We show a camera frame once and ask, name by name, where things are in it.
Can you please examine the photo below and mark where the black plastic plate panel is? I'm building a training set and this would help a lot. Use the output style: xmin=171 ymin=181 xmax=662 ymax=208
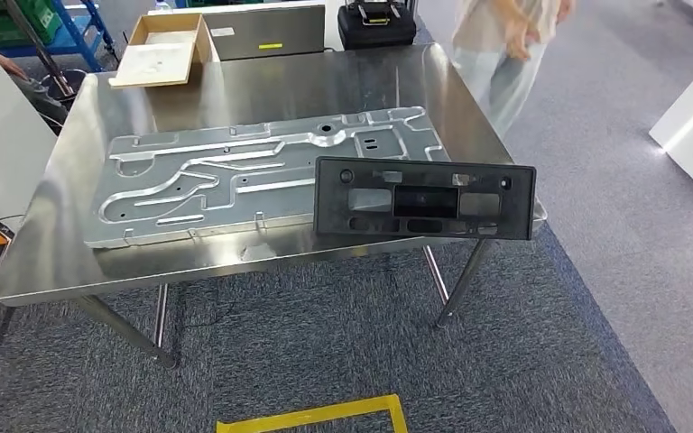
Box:
xmin=312 ymin=156 xmax=537 ymax=242

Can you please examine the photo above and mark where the stainless steel workbench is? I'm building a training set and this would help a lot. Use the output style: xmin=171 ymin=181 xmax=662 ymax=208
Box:
xmin=0 ymin=41 xmax=549 ymax=369

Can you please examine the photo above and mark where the stamped grey metal panel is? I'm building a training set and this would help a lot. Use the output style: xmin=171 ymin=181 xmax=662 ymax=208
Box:
xmin=83 ymin=106 xmax=452 ymax=250

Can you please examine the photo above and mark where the black carry case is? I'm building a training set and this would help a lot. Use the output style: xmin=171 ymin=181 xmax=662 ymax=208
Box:
xmin=337 ymin=0 xmax=418 ymax=51

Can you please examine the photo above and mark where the grey flat case yellow label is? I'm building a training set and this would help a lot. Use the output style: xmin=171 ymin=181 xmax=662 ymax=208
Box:
xmin=201 ymin=4 xmax=328 ymax=62

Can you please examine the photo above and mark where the person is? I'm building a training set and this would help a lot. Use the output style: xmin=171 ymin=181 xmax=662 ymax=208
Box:
xmin=450 ymin=0 xmax=576 ymax=140

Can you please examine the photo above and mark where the open cardboard box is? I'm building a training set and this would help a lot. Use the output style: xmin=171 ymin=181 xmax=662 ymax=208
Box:
xmin=126 ymin=12 xmax=221 ymax=65

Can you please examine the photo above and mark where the pale flat board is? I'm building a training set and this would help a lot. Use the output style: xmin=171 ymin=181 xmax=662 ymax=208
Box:
xmin=108 ymin=40 xmax=197 ymax=89

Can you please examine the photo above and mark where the blue metal trolley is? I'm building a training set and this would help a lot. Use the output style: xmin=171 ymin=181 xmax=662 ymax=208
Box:
xmin=0 ymin=0 xmax=122 ymax=74

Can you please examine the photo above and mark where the white flat board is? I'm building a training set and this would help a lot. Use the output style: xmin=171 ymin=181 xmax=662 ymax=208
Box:
xmin=0 ymin=28 xmax=59 ymax=233

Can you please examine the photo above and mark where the green plastic crate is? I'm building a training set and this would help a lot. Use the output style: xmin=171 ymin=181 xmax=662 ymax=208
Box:
xmin=0 ymin=0 xmax=64 ymax=51

